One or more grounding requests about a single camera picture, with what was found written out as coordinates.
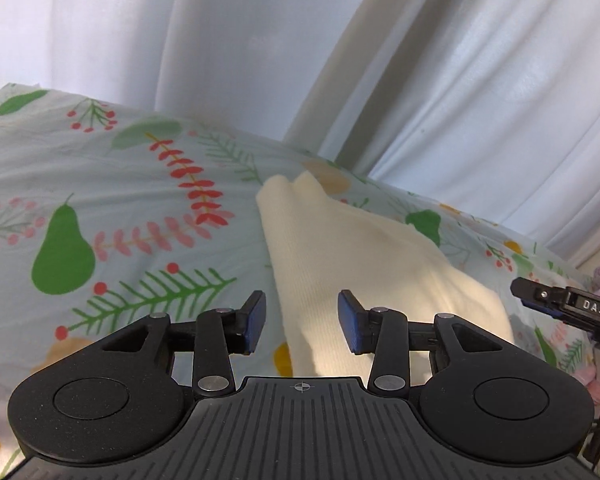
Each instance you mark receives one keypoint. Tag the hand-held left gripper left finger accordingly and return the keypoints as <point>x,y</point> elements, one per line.
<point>256,320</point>

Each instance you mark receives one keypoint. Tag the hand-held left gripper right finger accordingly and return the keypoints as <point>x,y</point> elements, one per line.
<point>349,320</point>

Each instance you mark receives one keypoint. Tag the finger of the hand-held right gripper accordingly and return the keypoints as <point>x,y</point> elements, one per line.
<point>532,291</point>

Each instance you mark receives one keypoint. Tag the cream knit sweater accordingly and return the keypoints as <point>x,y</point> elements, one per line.
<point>355,240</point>

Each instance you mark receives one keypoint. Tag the floral printed bedsheet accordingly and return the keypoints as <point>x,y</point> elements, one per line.
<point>105,160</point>

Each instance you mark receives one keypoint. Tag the white curtain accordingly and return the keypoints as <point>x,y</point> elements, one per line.
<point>430,60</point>

